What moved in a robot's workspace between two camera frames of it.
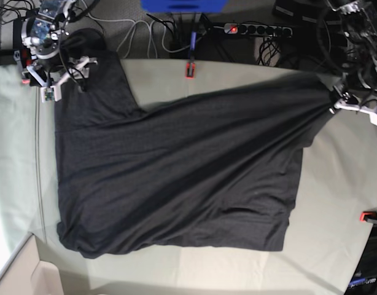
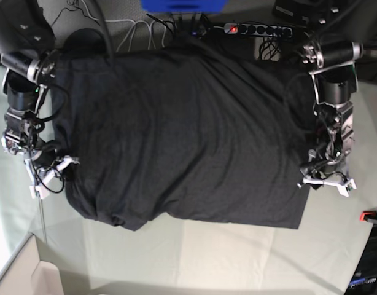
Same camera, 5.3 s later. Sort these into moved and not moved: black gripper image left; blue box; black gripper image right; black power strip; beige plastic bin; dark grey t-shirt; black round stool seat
Moved: black gripper image right; black gripper image left; dark grey t-shirt
Not moved: blue box; beige plastic bin; black round stool seat; black power strip
